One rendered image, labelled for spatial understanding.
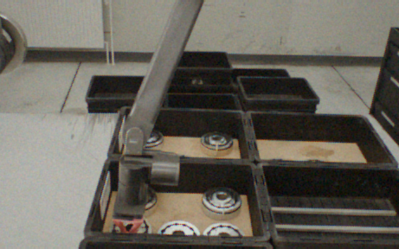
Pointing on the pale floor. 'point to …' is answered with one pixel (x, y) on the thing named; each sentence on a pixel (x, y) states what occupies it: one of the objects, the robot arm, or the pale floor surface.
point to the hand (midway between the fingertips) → (129, 226)
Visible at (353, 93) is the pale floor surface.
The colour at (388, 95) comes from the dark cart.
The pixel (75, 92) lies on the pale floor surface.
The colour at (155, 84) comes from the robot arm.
